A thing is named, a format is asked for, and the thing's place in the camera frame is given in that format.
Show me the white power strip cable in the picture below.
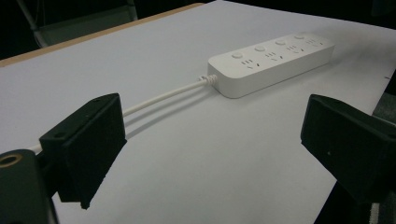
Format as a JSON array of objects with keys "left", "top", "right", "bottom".
[{"left": 30, "top": 74, "right": 219, "bottom": 154}]

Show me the grey metal stand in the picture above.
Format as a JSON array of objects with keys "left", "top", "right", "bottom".
[{"left": 17, "top": 0, "right": 139, "bottom": 49}]

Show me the white power strip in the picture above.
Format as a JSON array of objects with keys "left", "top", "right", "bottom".
[{"left": 206, "top": 32, "right": 336, "bottom": 100}]

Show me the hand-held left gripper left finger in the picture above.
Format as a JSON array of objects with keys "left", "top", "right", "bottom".
[{"left": 38, "top": 92, "right": 128, "bottom": 210}]

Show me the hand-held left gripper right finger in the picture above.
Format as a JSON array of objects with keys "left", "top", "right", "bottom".
[{"left": 300, "top": 93, "right": 396, "bottom": 204}]

